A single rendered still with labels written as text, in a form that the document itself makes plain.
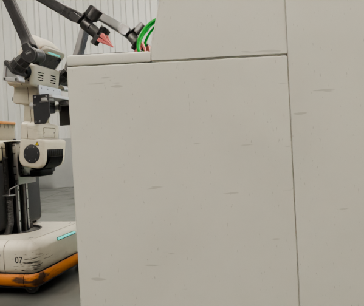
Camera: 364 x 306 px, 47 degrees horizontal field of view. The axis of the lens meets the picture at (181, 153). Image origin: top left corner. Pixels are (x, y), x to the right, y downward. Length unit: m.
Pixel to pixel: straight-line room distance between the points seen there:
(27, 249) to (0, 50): 7.64
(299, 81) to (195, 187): 0.39
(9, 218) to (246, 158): 1.72
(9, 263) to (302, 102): 1.73
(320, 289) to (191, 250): 0.36
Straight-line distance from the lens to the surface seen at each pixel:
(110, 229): 1.14
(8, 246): 2.37
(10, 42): 9.59
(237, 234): 1.13
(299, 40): 1.17
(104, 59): 1.14
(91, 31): 2.19
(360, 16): 1.24
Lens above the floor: 0.73
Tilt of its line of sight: 1 degrees down
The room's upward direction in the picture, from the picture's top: 3 degrees counter-clockwise
